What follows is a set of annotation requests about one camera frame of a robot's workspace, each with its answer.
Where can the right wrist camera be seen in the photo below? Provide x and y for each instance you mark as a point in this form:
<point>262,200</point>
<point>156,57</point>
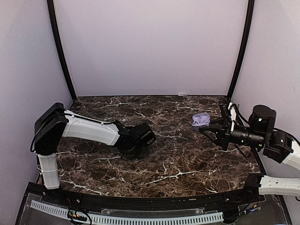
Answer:
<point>229,112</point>

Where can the right black frame post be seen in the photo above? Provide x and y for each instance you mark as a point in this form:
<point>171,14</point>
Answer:
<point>242,49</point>

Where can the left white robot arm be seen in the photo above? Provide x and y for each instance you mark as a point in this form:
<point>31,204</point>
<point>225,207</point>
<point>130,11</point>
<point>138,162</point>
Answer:
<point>58,122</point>

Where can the black front rail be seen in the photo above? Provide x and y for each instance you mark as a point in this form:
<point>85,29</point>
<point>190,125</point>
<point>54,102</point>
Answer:
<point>222,201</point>

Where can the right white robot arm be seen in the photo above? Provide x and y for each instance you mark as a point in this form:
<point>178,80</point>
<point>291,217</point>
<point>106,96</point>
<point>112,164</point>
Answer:
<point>259,133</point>

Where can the left black frame post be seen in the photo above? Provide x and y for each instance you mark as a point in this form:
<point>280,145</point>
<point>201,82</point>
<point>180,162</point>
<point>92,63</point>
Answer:
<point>59,49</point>

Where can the purple grey earbud case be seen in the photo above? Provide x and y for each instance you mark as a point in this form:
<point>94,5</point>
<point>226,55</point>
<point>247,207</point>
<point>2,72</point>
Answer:
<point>205,117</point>

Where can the black frame post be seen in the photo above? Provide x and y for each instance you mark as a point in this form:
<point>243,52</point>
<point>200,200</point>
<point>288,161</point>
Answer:
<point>59,49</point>
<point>242,49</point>

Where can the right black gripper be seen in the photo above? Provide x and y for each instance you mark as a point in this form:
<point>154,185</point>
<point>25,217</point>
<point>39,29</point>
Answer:
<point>223,132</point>

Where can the white slotted cable duct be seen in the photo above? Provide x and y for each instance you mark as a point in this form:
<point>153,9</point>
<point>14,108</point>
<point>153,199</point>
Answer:
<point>130,217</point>

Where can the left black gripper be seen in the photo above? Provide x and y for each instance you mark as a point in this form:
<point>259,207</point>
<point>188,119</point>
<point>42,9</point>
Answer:
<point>143,153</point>

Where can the purple earbud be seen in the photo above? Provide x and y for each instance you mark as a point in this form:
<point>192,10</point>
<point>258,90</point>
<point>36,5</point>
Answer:
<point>197,122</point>

